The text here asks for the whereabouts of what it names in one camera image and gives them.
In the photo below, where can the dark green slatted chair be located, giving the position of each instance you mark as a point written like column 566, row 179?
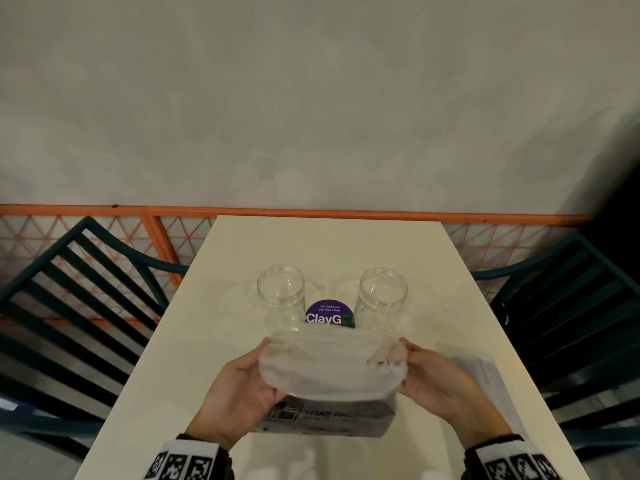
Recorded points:
column 75, row 304
column 575, row 319

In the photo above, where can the orange mesh fence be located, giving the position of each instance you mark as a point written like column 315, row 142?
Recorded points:
column 350, row 213

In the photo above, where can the person's right hand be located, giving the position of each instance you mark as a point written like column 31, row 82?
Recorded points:
column 445, row 389

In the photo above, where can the black straw bundle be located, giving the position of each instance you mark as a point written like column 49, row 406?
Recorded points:
column 475, row 359
column 350, row 425

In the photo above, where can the person's left hand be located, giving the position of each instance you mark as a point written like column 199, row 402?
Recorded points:
column 230, row 404

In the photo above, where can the black white marker wristband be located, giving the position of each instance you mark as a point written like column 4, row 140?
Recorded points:
column 515, row 462
column 185, row 462

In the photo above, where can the round purple sticker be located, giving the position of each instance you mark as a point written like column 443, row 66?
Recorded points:
column 327, row 314

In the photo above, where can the clear plastic jar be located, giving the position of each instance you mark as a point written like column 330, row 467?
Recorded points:
column 382, row 307
column 280, row 304

